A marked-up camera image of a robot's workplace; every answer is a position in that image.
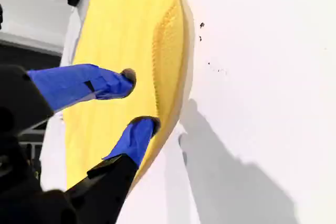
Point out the yellow towel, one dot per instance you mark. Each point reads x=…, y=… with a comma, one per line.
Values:
x=118, y=24

